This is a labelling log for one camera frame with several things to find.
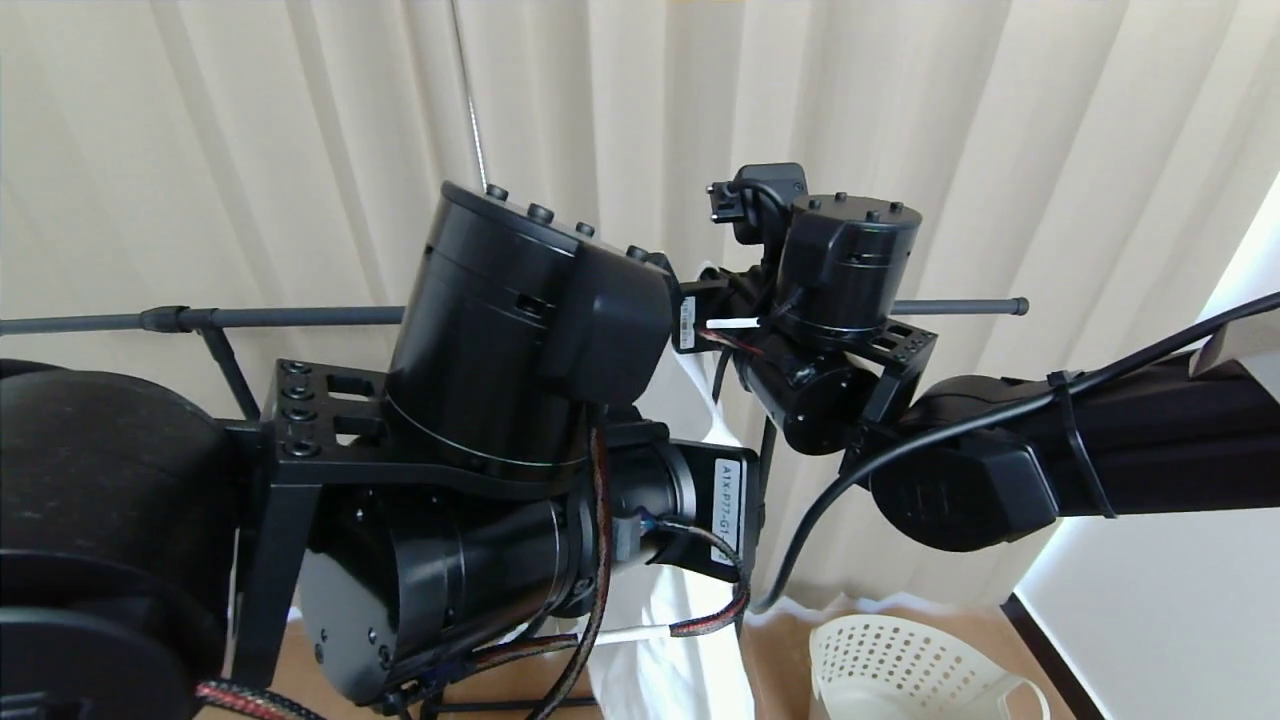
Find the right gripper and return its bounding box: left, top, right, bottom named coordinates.
left=672, top=270, right=886, bottom=458

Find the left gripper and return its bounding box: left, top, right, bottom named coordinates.
left=298, top=420, right=763, bottom=706

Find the white garment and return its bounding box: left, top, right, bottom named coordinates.
left=585, top=260, right=766, bottom=720

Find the white laundry basket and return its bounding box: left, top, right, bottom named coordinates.
left=808, top=615, right=1051, bottom=720

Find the black clothes rack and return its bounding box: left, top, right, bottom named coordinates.
left=0, top=296, right=1031, bottom=720

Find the beige curtain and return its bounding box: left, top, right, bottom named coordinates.
left=0, top=0, right=1280, bottom=616

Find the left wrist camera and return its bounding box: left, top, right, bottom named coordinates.
left=545, top=243, right=683, bottom=406

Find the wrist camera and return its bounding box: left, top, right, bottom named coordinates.
left=545, top=243, right=683, bottom=406
left=708, top=163, right=809, bottom=244

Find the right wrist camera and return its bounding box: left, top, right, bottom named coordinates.
left=708, top=163, right=809, bottom=244

